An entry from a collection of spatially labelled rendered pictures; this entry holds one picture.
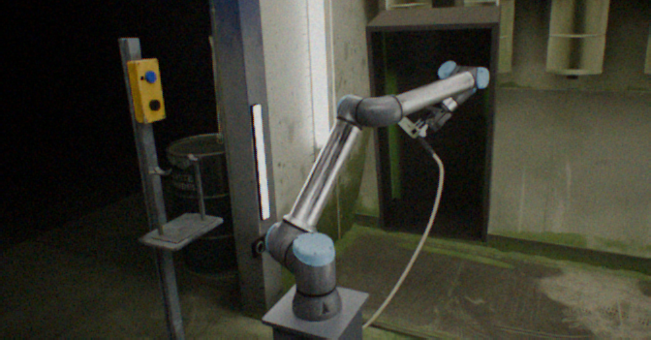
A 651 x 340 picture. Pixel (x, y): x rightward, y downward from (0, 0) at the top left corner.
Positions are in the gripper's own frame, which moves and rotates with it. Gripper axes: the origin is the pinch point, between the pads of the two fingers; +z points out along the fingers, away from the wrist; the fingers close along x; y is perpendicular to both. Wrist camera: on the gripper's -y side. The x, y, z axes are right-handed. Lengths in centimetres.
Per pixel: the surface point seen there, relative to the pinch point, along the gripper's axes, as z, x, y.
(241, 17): 22, 14, -95
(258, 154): 65, 14, -42
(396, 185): 30, 60, 41
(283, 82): 33, 44, -57
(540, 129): -69, 101, 99
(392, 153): 17, 57, 22
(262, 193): 79, 14, -26
